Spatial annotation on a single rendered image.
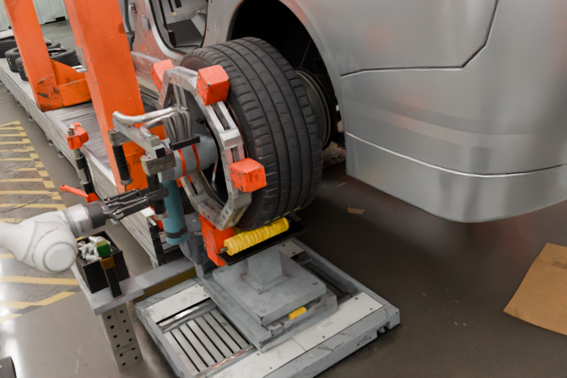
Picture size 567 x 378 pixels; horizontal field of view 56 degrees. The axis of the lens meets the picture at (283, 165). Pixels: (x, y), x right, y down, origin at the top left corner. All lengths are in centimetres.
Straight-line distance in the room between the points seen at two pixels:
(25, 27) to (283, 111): 270
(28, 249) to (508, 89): 116
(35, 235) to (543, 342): 178
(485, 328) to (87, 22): 190
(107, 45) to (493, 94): 144
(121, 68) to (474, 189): 140
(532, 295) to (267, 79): 145
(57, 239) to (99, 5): 105
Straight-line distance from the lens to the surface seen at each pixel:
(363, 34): 153
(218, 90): 162
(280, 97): 166
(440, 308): 239
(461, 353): 220
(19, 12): 407
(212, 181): 209
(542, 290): 253
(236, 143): 162
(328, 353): 209
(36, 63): 411
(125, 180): 198
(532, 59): 129
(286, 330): 212
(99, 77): 219
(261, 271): 214
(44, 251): 139
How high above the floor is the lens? 152
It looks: 24 degrees down
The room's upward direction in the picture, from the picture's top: 8 degrees counter-clockwise
